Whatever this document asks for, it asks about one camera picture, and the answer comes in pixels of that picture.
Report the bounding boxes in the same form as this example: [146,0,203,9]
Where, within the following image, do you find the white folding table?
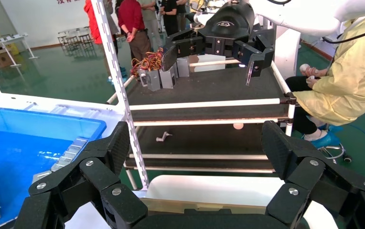
[0,32,40,68]

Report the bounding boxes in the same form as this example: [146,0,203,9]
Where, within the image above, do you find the person in black shirt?
[159,0,180,37]

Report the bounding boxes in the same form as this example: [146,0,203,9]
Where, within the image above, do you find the person in dark red shirt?
[117,0,153,62]

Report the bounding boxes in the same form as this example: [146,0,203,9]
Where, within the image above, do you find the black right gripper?
[161,1,276,86]

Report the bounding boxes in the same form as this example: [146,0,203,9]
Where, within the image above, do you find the wheeled stool base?
[321,144,354,164]

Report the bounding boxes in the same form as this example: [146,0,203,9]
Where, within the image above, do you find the flat white box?
[196,54,227,64]

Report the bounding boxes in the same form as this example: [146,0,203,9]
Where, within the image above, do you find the person in red jacket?
[83,0,104,45]

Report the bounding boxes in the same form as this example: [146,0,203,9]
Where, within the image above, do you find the large blue plastic bin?
[0,105,107,229]

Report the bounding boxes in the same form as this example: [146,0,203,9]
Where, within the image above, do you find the pipe frame cart black shelves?
[106,53,298,190]

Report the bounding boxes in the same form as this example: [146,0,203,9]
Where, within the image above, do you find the person in grey green shirt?
[137,0,165,50]

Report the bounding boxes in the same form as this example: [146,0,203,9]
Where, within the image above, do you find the person in yellow coat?
[285,12,365,150]

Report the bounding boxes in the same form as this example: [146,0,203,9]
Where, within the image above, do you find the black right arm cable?
[322,24,365,44]

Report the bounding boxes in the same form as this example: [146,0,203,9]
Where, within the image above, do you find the red yellow wire bundle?
[130,47,165,77]

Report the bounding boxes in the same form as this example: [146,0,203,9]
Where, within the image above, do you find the white work table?
[65,175,338,229]

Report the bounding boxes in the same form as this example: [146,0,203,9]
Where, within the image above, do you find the small silver crank part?
[156,131,173,143]

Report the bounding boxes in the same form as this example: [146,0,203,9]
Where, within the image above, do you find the grey metal servo box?
[176,57,191,78]
[145,69,162,92]
[159,67,177,90]

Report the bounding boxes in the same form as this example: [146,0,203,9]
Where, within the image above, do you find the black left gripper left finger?
[13,121,149,229]

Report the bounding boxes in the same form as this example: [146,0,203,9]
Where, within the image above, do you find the metal frame stool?
[57,34,73,52]
[67,34,82,52]
[78,32,94,50]

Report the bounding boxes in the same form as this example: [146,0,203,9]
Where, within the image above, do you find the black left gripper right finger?
[261,120,365,229]

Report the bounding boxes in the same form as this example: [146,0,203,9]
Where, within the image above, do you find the brown cardboard box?
[0,50,15,69]

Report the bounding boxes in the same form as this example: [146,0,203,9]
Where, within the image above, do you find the long flat slotted metal bracket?
[32,137,89,183]

